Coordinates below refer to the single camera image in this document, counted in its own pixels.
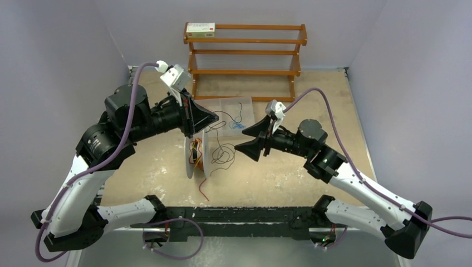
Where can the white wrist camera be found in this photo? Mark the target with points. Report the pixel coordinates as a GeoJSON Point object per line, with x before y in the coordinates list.
{"type": "Point", "coordinates": [275, 110]}
{"type": "Point", "coordinates": [175, 77]}

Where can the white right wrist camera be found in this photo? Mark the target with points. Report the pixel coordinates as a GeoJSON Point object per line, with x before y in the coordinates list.
{"type": "Point", "coordinates": [275, 110]}

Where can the white plastic cable spool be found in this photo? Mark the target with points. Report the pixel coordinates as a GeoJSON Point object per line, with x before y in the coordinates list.
{"type": "Point", "coordinates": [197, 154]}

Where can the clear plastic divided tray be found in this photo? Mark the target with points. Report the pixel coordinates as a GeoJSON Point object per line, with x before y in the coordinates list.
{"type": "Point", "coordinates": [235, 114]}

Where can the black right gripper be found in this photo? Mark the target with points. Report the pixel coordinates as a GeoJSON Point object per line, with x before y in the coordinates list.
{"type": "Point", "coordinates": [253, 148]}

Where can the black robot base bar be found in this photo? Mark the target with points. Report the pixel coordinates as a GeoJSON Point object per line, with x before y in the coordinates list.
{"type": "Point", "coordinates": [315, 235]}

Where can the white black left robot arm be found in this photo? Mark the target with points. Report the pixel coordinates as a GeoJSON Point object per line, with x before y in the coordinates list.
{"type": "Point", "coordinates": [73, 221]}

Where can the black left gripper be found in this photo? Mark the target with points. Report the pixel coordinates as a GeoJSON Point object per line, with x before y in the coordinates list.
{"type": "Point", "coordinates": [200, 117]}

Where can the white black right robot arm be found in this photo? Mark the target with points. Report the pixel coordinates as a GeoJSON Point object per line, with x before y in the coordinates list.
{"type": "Point", "coordinates": [400, 223]}

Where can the white cardboard box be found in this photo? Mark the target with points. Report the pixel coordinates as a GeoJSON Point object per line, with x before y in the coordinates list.
{"type": "Point", "coordinates": [200, 30]}

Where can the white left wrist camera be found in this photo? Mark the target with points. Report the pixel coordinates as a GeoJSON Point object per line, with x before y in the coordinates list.
{"type": "Point", "coordinates": [175, 77]}

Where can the orange wooden shelf rack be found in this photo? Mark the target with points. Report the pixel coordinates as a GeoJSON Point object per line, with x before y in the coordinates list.
{"type": "Point", "coordinates": [245, 49]}

